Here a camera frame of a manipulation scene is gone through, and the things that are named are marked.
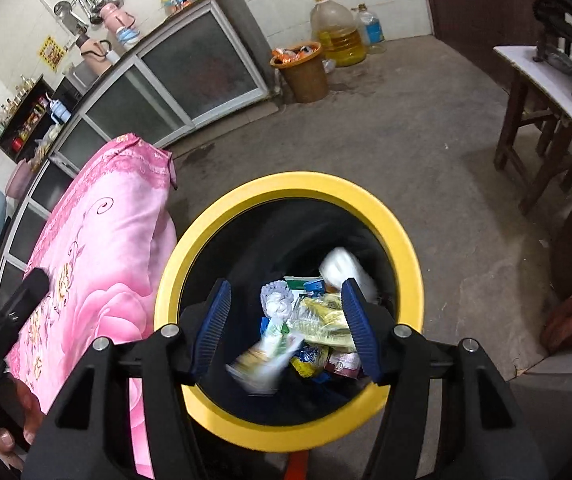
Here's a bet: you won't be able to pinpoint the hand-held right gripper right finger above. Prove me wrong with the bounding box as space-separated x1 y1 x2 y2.
340 277 550 480

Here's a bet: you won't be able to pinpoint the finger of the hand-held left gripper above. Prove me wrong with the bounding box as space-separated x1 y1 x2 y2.
0 267 51 357

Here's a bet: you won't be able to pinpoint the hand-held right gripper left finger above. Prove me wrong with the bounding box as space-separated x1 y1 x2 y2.
22 279 233 480

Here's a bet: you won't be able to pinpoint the pink red packet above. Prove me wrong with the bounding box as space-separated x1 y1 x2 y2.
325 349 364 378

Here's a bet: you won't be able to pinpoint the yellow green wrapper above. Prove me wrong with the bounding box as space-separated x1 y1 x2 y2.
297 293 345 320

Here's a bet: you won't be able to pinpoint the green white snack packet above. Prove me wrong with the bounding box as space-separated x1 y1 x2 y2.
225 319 306 395

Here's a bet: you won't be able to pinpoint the blue yellow snack packet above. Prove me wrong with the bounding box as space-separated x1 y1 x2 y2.
290 344 328 378

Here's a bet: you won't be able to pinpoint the white bubble wrap bundle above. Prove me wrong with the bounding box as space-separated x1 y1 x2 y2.
260 281 298 320

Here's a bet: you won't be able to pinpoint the yellow rimmed black trash bin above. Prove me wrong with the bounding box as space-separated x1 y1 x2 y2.
153 171 425 454

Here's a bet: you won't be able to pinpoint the person's left hand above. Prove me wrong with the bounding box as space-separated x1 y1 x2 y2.
0 377 49 472

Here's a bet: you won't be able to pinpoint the pink floral blanket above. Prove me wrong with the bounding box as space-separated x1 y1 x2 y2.
4 132 180 480

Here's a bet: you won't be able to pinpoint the pink plastic basin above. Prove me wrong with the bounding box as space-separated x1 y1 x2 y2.
5 159 35 199

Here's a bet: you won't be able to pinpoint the orange plastic object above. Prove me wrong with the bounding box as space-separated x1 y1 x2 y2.
285 452 311 480

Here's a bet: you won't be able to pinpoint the dark shelf with bottles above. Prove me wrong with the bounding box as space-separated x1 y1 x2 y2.
0 74 55 162

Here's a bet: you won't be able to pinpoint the blue white jug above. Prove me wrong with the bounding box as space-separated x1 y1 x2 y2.
47 99 73 124

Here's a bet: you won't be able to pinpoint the microwave oven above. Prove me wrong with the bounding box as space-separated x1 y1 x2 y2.
62 61 103 97

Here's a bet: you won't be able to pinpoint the kitchen counter cabinets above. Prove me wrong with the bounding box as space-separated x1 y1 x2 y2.
0 0 273 322

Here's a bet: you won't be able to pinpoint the brown pink thermos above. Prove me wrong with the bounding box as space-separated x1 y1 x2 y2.
77 34 118 67

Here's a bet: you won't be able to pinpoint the brown waste bucket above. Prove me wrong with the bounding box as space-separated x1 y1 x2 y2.
269 41 330 104

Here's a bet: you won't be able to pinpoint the small wooden stool table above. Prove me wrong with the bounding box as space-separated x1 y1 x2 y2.
492 44 572 217

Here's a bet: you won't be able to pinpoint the clear water bottle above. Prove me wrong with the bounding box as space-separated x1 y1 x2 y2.
353 3 388 56

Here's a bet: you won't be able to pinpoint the large cooking oil jug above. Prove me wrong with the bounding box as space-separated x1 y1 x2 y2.
309 0 363 68

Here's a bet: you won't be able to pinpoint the dark red door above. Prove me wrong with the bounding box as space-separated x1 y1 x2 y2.
417 0 538 90

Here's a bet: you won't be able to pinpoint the yellow wall poster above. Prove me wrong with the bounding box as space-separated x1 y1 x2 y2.
38 34 63 69

